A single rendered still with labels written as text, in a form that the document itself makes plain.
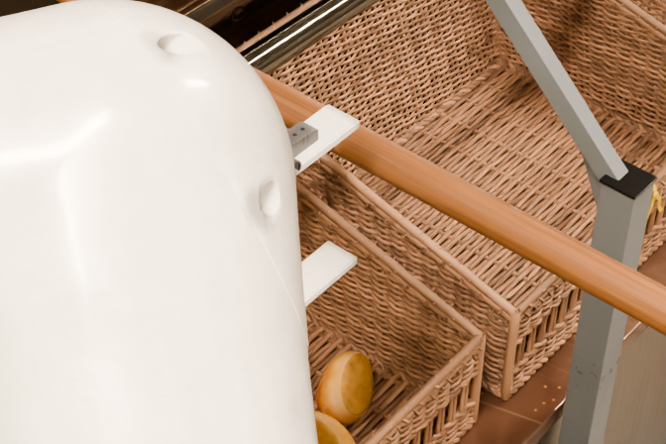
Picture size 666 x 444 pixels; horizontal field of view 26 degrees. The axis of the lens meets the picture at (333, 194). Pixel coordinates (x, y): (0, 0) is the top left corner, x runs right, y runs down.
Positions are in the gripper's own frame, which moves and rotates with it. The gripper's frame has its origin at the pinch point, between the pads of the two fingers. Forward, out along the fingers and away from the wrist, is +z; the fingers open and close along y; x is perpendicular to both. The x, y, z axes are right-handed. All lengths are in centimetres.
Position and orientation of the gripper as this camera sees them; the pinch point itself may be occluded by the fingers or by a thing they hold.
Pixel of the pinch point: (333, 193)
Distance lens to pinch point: 107.2
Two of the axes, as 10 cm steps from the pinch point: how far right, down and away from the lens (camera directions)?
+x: 7.6, 4.3, -4.8
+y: 0.0, 7.4, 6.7
